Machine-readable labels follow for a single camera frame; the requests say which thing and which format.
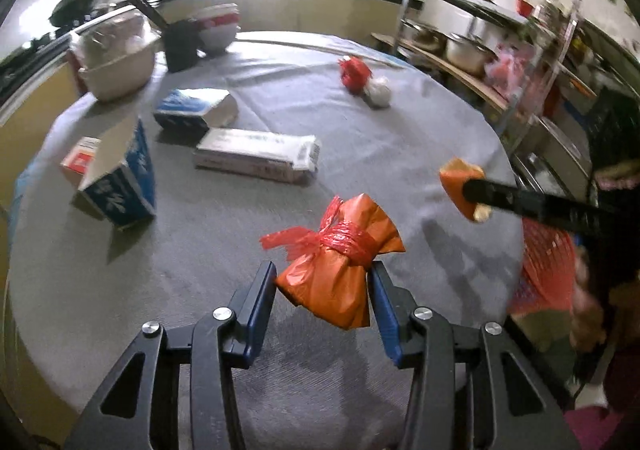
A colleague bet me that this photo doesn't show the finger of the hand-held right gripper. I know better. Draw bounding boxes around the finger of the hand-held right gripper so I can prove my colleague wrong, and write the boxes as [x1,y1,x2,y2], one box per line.
[462,178,603,237]

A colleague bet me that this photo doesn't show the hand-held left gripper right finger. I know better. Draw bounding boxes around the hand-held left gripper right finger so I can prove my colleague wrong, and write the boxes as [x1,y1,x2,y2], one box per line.
[369,261,581,450]

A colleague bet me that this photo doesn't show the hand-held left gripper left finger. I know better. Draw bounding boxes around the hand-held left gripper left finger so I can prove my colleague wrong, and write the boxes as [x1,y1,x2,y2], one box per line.
[64,260,278,450]

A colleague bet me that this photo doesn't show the red mesh basket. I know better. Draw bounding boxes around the red mesh basket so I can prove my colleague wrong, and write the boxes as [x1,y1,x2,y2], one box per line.
[510,217,583,325]

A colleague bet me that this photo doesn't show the orange plastic bag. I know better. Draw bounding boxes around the orange plastic bag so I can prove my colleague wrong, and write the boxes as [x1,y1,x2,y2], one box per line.
[260,193,406,329]

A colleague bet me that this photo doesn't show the small orange packet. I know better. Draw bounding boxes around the small orange packet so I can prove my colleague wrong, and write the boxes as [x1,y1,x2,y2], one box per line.
[439,158,493,223]

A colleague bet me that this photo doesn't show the blue white box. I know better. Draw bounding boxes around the blue white box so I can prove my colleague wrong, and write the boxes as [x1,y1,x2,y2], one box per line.
[152,88,238,133]

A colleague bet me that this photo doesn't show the black plastic crate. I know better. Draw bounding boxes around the black plastic crate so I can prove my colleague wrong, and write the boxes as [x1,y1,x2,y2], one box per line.
[590,87,640,171]

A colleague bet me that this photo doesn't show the red plastic bag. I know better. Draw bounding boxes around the red plastic bag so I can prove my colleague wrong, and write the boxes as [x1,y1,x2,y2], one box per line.
[482,42,538,100]

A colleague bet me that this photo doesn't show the large steel pot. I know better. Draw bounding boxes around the large steel pot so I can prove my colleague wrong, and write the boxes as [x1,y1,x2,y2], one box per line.
[445,32,496,75]

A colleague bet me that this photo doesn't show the long white box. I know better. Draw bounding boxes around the long white box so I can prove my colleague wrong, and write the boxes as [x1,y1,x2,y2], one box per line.
[192,127,322,187]

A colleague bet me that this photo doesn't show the open blue carton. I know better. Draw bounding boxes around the open blue carton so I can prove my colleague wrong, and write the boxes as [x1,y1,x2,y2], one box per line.
[75,119,157,231]

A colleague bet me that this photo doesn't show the crumpled white paper ball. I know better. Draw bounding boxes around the crumpled white paper ball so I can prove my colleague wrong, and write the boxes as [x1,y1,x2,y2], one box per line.
[362,77,392,109]

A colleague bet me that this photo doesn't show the small steel pot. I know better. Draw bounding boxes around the small steel pot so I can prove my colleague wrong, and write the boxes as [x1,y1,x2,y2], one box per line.
[410,24,446,50]

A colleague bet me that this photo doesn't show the metal shelf rack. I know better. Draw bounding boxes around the metal shelf rack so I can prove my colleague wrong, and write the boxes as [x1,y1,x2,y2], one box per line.
[372,0,601,171]

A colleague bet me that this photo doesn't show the cluster of condiment bottles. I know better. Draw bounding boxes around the cluster of condiment bottles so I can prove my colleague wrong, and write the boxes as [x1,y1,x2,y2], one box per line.
[535,0,571,25]

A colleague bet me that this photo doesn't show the person's pink clothing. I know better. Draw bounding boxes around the person's pink clothing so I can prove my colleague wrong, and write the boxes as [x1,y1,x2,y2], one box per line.
[565,405,631,450]

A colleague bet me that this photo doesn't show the crumpled red wrapper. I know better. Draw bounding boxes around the crumpled red wrapper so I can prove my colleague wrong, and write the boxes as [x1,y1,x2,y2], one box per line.
[337,56,373,93]

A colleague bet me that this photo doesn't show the small red box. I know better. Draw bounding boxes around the small red box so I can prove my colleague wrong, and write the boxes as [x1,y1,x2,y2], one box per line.
[60,136,103,188]

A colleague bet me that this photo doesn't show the cream basin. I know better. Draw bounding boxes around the cream basin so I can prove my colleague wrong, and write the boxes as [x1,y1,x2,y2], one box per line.
[77,47,157,103]

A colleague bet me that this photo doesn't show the black chopstick holder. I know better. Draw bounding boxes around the black chopstick holder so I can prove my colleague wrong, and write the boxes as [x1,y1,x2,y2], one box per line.
[162,20,205,73]

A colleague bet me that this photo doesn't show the stacked red white bowls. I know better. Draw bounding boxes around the stacked red white bowls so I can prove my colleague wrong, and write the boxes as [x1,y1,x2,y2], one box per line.
[192,4,241,53]

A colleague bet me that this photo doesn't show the metal pot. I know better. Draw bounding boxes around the metal pot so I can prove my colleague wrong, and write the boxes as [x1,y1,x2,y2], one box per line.
[70,12,151,68]

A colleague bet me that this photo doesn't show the black wok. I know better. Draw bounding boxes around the black wok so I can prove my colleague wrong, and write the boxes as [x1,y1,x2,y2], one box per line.
[47,0,106,28]

